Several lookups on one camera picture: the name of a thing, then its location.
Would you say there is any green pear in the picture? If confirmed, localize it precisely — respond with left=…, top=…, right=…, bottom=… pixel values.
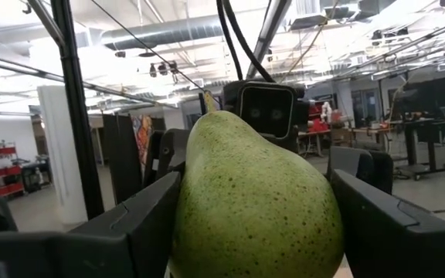
left=168, top=90, right=345, bottom=278

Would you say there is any black camera cable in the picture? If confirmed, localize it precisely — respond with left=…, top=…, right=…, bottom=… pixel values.
left=222, top=0, right=277, bottom=83
left=216, top=0, right=244, bottom=81

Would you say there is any black desk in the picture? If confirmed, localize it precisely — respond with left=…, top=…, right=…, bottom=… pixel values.
left=390, top=118, right=445, bottom=181

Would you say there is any grey metal strut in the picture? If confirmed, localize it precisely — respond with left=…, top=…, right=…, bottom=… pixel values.
left=245, top=0, right=293, bottom=80

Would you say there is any silver ventilation duct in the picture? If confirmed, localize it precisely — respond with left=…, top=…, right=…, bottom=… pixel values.
left=100, top=15, right=223, bottom=51

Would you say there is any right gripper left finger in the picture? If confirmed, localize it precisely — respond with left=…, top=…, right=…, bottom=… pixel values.
left=55, top=171, right=183, bottom=278

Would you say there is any black partition panel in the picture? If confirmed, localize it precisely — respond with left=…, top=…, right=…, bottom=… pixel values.
left=102, top=114, right=144, bottom=205

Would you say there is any large black screen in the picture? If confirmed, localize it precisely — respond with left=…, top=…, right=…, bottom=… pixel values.
left=402, top=73, right=445, bottom=117

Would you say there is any red tool cabinet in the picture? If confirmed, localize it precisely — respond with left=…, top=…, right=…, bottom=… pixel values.
left=307, top=100, right=341, bottom=134

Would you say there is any colourful patterned wall hanging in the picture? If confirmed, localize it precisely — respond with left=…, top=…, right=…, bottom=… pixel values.
left=131, top=114, right=154, bottom=167

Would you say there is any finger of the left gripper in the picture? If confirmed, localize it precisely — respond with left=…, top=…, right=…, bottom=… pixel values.
left=325, top=145, right=395, bottom=195
left=143, top=128, right=191, bottom=188

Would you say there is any white figure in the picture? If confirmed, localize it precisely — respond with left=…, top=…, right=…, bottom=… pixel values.
left=320, top=101, right=334, bottom=124

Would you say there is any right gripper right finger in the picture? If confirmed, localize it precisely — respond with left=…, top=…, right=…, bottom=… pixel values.
left=329, top=168, right=445, bottom=278

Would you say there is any black cart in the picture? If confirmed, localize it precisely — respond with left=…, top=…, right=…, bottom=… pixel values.
left=21, top=156, right=52, bottom=194

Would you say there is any white column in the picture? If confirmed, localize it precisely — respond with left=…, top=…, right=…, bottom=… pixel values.
left=36, top=84, right=88, bottom=227

